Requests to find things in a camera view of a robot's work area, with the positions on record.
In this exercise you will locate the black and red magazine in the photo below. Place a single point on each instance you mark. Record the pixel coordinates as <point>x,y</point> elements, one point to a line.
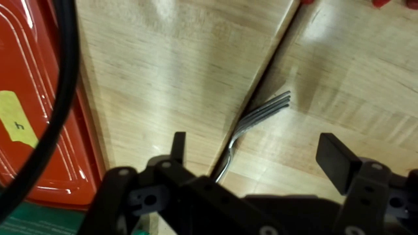
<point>410,3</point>

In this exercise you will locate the silver fork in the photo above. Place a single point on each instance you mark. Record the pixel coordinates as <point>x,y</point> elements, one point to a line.
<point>260,114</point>

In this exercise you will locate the green plastic packet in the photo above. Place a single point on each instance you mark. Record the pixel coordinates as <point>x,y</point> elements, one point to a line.
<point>34,223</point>

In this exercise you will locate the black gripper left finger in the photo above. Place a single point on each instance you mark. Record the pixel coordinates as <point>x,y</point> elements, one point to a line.
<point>143,200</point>

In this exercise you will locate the red flat case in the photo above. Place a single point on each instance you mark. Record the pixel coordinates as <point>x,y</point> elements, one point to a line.
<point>34,66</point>

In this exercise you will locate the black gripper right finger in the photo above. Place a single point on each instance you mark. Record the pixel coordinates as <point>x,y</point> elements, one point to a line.
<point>373,197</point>

